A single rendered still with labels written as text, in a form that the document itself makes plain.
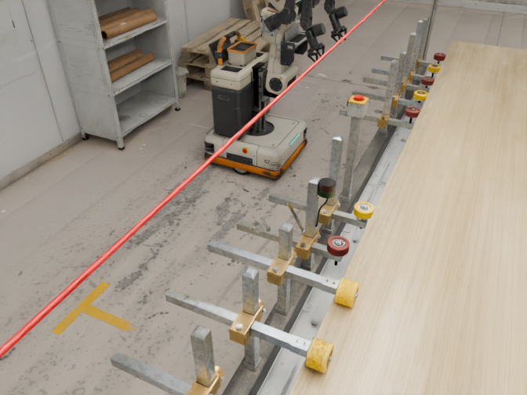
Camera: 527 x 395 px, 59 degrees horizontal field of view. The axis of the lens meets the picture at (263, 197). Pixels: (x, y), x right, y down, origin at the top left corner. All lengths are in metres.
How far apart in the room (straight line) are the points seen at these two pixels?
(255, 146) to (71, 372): 1.97
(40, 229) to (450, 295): 2.70
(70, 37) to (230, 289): 2.35
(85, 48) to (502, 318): 3.36
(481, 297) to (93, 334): 1.91
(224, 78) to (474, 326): 2.45
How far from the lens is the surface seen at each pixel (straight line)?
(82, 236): 3.33
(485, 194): 2.14
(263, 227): 1.80
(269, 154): 3.47
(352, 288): 1.46
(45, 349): 2.74
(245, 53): 3.49
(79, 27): 3.94
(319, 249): 1.74
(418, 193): 2.05
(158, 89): 4.87
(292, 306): 1.76
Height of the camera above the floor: 2.03
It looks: 36 degrees down
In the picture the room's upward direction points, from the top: straight up
